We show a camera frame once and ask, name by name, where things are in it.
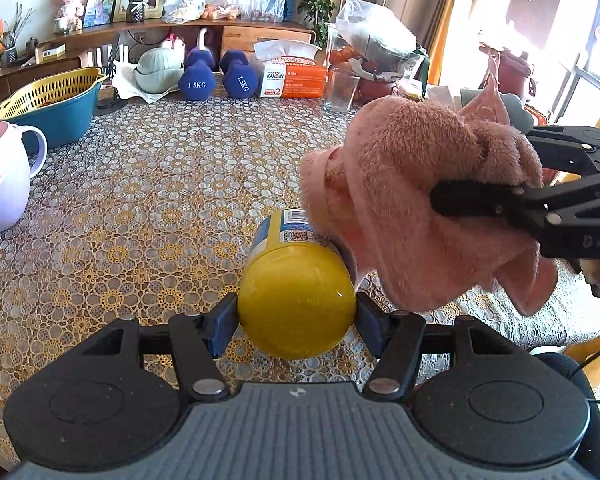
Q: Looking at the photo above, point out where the pink hand towel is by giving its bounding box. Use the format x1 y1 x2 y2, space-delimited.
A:
299 52 561 317

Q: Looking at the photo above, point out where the small photo frame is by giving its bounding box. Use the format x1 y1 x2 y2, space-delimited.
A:
82 0 115 27

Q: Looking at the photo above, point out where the yellow-lidded can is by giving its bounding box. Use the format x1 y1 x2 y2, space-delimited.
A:
237 207 358 361

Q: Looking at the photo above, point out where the blue dumbbell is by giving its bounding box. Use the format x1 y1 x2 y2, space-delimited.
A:
219 50 259 98
178 50 216 102

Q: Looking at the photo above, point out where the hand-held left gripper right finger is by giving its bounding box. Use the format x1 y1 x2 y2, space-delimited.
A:
355 292 528 403

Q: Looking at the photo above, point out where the teal basin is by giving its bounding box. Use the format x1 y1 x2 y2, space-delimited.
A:
0 82 103 148

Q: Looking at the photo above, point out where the window frame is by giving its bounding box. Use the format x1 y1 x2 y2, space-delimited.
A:
550 0 600 126

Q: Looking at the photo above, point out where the purple kettlebell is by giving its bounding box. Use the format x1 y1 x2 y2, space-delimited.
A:
195 27 216 56

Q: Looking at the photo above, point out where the black round base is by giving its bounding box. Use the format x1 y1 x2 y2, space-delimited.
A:
96 87 128 109

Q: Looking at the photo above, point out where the white cloth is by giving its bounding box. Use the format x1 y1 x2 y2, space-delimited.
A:
111 60 181 104

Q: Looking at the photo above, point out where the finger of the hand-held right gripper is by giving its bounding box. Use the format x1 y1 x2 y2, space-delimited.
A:
430 172 600 233
522 126 600 181

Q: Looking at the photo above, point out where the yellow curtain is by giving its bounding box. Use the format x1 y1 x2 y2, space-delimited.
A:
427 0 463 86

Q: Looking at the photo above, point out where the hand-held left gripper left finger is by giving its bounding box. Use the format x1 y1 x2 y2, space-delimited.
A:
82 292 241 403

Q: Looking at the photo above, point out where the tall green houseplant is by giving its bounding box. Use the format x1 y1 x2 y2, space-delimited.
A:
285 0 338 46

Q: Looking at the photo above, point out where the vase with twigs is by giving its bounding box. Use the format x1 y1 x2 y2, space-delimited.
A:
2 2 36 63

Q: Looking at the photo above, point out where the clear drinking glass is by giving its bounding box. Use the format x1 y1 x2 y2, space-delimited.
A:
323 66 361 113

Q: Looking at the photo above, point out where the yellow colander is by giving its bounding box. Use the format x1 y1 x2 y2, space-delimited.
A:
0 67 108 121

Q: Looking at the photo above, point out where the wooden television cabinet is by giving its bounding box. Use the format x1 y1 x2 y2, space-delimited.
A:
0 19 317 106

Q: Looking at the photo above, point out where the crumpled clear plastic bag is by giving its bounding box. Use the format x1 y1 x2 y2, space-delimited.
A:
162 0 206 24

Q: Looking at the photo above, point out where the clear fruit container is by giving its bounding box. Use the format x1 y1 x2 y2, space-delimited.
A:
325 25 426 103

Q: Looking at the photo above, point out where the pink water bottle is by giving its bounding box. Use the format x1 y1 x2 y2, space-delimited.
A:
480 42 536 103

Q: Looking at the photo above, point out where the orange tissue pack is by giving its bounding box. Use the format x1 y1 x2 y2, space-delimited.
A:
253 39 328 99

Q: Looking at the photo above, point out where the pink bear figure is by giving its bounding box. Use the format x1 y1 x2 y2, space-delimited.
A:
56 0 86 31

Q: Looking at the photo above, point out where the green ribbed bowl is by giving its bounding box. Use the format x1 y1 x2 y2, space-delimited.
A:
132 47 185 94

